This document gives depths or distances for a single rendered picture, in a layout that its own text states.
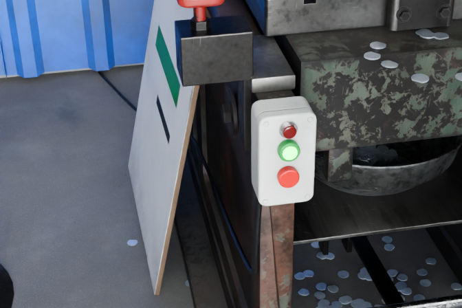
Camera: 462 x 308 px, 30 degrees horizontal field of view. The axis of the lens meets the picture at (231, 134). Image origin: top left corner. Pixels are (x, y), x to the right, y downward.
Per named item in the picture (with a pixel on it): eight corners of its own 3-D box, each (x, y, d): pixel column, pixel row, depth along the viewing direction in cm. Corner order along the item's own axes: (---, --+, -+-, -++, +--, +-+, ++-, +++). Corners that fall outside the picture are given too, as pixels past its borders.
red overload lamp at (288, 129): (299, 140, 108) (299, 123, 107) (280, 142, 108) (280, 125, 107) (297, 136, 109) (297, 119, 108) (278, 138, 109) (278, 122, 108)
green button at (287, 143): (300, 161, 110) (300, 142, 108) (278, 163, 109) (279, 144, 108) (298, 156, 111) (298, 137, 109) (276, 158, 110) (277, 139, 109)
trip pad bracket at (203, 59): (255, 154, 120) (255, 23, 110) (185, 161, 119) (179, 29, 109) (246, 133, 125) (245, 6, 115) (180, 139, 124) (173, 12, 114)
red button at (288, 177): (299, 187, 112) (300, 169, 110) (278, 190, 111) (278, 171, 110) (297, 182, 113) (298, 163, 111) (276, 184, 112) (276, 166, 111)
